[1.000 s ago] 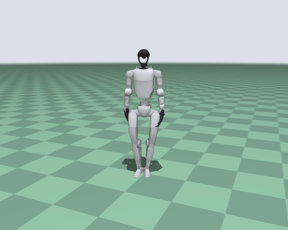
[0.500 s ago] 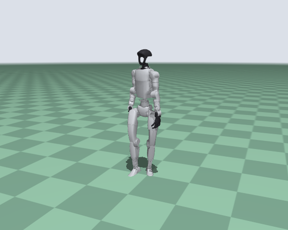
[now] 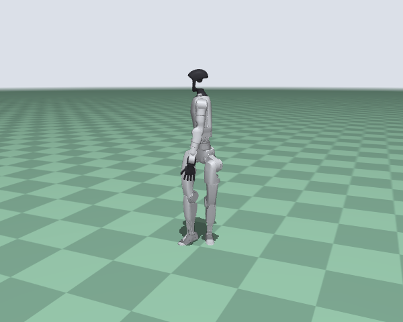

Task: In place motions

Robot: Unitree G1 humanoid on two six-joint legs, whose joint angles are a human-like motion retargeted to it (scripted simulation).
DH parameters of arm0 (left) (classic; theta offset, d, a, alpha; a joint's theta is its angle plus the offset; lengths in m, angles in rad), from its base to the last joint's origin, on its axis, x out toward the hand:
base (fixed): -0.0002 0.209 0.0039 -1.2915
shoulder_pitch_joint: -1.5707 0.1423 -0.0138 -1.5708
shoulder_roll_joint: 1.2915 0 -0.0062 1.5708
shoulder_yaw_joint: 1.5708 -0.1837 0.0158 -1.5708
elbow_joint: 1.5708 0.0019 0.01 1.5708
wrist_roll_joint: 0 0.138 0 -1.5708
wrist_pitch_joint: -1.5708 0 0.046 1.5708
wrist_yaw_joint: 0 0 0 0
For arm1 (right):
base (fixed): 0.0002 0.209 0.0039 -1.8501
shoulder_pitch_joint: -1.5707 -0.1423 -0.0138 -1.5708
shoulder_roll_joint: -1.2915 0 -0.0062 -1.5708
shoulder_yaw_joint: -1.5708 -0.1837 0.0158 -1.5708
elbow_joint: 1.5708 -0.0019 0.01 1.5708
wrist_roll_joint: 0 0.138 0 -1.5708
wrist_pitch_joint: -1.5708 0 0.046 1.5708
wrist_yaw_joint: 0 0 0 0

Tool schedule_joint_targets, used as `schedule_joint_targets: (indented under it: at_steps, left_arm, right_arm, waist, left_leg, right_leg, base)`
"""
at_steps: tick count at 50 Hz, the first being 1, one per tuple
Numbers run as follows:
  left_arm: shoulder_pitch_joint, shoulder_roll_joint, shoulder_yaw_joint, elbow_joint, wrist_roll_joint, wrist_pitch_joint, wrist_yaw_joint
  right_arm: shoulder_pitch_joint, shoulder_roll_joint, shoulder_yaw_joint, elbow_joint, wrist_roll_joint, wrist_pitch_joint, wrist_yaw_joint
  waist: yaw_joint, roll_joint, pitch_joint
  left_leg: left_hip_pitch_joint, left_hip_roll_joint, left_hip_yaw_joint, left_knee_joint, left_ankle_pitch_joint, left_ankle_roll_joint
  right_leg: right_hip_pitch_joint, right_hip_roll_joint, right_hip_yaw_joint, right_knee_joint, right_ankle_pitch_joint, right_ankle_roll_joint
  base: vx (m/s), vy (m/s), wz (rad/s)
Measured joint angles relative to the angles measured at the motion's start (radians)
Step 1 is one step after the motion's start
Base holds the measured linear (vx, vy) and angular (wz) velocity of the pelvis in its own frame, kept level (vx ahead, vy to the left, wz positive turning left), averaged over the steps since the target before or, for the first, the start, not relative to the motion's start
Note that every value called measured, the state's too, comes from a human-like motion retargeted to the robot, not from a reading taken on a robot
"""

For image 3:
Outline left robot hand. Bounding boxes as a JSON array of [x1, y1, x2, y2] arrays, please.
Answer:
[[180, 157, 196, 181]]

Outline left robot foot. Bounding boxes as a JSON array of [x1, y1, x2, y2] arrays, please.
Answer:
[[205, 232, 214, 245]]

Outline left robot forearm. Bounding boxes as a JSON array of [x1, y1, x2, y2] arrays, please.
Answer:
[[188, 128, 202, 164]]

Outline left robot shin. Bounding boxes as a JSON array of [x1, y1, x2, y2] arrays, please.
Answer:
[[206, 205, 216, 235]]

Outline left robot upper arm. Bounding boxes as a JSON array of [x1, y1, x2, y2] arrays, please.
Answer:
[[191, 99, 208, 135]]

